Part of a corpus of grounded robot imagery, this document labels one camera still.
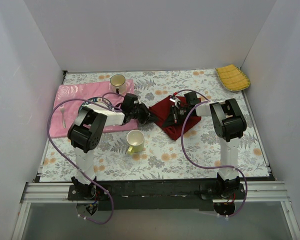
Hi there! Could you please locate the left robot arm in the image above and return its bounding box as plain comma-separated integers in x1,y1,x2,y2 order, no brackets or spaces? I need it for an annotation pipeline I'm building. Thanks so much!
67,93,159,200

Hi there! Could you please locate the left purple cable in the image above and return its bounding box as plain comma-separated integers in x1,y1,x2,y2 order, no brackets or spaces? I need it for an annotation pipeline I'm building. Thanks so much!
46,92,126,225

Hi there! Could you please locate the silver fork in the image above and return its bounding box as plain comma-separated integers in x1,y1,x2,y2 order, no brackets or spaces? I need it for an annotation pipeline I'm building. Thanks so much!
59,104,66,129

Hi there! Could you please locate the aluminium frame rail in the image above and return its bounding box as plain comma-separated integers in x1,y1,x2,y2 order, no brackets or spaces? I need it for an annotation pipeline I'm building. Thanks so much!
20,181,300,240

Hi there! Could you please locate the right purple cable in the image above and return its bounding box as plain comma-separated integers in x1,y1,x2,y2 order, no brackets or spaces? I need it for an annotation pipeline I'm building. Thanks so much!
174,89,248,218

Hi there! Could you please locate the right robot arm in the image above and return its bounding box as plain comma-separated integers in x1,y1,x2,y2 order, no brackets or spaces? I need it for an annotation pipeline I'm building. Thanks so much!
163,91,247,199

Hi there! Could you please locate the white mug black handle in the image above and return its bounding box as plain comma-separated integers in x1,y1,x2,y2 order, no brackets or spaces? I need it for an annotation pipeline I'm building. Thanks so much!
110,74,127,94

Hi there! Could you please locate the floral tablecloth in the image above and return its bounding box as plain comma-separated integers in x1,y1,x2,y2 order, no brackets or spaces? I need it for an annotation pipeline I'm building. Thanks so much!
39,68,272,181

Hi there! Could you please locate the pink placemat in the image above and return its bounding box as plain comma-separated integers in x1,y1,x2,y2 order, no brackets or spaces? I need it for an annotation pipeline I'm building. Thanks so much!
49,81,138,138

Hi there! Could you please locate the yellow bamboo tray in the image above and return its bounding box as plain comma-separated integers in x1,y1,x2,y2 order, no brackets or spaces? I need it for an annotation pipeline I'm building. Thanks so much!
215,64,251,92

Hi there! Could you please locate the purple cable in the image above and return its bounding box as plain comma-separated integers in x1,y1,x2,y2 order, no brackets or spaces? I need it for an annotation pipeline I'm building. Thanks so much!
174,89,248,218
46,92,126,225

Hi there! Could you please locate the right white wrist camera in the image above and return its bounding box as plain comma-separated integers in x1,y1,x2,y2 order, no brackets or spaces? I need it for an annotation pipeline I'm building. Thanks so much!
169,94,180,107

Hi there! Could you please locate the dark red cloth napkin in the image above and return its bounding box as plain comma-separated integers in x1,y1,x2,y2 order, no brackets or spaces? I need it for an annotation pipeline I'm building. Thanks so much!
149,95,194,141

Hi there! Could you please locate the white plate blue rim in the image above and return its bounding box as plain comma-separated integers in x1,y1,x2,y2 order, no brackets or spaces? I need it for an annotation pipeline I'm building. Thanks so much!
78,97,113,111

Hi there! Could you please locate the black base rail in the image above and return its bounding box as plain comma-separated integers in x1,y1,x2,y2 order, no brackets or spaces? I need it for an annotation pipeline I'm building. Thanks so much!
67,178,245,211

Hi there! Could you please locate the yellow mug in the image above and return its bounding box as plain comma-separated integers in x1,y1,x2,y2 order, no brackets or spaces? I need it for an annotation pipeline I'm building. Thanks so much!
126,129,145,154

